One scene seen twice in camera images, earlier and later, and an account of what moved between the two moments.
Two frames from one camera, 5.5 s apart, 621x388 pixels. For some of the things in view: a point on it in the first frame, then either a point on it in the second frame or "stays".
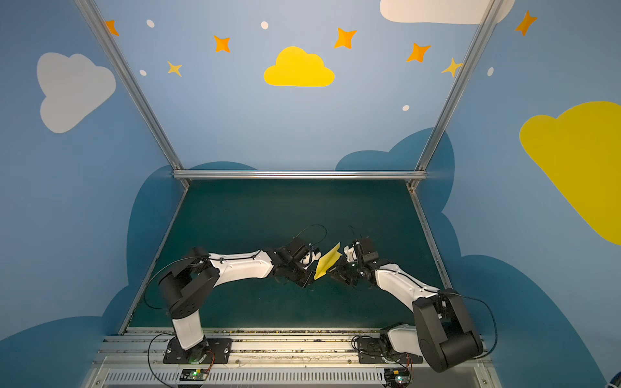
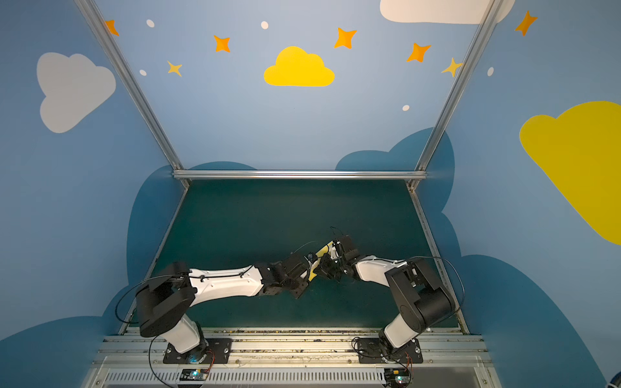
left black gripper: [305, 270] → [301, 274]
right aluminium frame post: [471, 57] stays
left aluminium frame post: [120, 65] stays
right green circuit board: [398, 377] stays
